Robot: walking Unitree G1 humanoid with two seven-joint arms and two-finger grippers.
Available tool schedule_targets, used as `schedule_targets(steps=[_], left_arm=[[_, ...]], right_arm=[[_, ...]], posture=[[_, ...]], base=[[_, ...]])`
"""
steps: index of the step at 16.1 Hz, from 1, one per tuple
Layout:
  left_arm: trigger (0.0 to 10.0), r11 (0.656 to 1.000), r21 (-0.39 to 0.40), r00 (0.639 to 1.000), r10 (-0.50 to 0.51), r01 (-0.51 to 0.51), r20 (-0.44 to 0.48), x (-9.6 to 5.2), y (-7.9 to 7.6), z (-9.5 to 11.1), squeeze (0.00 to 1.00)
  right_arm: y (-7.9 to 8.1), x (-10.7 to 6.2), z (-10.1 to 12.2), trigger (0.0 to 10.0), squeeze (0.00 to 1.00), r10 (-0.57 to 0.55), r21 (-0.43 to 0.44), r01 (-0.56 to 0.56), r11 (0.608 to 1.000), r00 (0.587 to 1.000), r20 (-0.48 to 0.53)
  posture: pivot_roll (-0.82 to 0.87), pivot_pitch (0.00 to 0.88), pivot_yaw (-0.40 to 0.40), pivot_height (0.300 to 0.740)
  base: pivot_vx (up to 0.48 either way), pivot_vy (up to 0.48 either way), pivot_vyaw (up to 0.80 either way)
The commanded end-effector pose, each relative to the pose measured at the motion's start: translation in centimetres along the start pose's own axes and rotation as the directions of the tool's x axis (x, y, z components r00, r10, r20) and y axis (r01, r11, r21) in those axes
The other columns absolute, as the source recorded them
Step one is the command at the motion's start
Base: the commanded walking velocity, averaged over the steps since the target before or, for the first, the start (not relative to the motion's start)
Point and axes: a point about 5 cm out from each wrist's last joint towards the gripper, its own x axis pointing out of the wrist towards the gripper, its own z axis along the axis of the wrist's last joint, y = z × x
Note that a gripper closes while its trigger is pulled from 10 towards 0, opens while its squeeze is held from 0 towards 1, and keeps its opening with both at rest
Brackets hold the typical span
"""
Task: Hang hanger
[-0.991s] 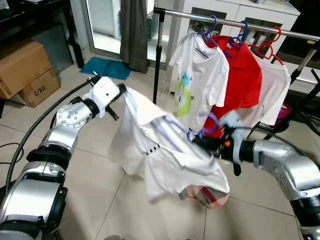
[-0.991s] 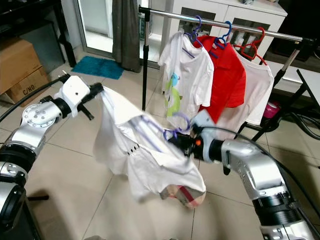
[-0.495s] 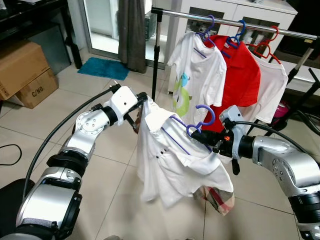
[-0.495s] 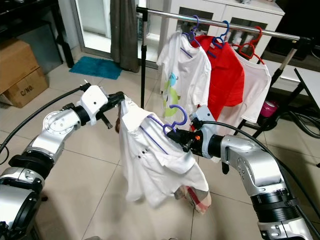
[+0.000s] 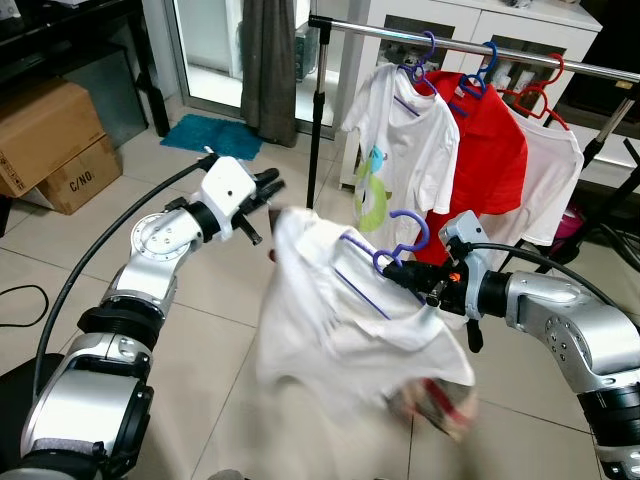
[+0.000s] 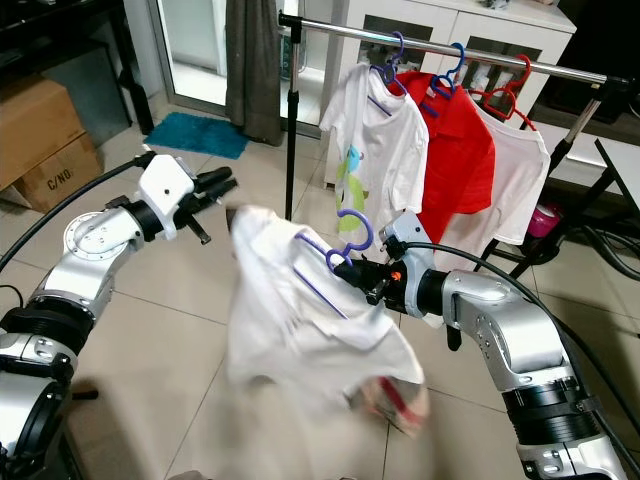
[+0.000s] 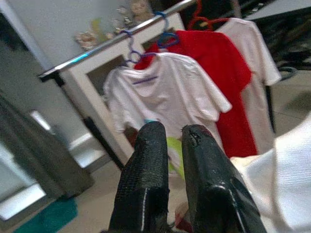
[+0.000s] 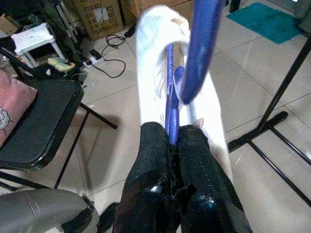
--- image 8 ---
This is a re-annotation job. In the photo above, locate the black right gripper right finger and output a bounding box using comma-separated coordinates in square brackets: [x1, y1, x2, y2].
[176, 124, 253, 233]

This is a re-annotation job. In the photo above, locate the black floor cable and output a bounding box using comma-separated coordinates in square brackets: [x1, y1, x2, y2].
[91, 35, 127, 79]

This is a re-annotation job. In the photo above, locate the teal floor mat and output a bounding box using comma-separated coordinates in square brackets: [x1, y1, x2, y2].
[225, 2, 306, 44]

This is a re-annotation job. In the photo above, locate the white button shirt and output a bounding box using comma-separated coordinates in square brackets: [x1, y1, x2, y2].
[135, 6, 234, 185]

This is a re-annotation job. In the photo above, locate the yellow green plush toy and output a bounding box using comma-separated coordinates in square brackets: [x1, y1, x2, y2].
[47, 57, 76, 72]

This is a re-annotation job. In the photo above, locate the purple plastic hanger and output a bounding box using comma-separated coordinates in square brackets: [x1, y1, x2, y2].
[165, 0, 223, 146]

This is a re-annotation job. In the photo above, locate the black metal rack stand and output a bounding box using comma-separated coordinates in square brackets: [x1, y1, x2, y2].
[227, 31, 311, 207]

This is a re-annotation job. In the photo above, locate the dark green hanging garment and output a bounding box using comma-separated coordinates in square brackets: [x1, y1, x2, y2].
[38, 0, 83, 64]

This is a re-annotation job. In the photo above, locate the black folding chair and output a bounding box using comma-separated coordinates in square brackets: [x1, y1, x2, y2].
[0, 47, 119, 190]

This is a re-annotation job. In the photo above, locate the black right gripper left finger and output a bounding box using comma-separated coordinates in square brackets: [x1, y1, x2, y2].
[114, 121, 182, 233]

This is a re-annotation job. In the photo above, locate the white power strip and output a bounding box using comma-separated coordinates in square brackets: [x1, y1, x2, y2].
[82, 50, 105, 67]

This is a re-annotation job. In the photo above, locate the pink flower cushion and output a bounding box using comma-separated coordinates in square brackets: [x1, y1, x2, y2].
[0, 69, 38, 149]

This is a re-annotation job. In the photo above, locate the printed brown cardboard box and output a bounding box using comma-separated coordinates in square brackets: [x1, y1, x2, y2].
[77, 0, 126, 41]

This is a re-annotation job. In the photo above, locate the white plastic stool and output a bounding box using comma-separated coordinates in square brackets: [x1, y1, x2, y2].
[11, 23, 66, 68]

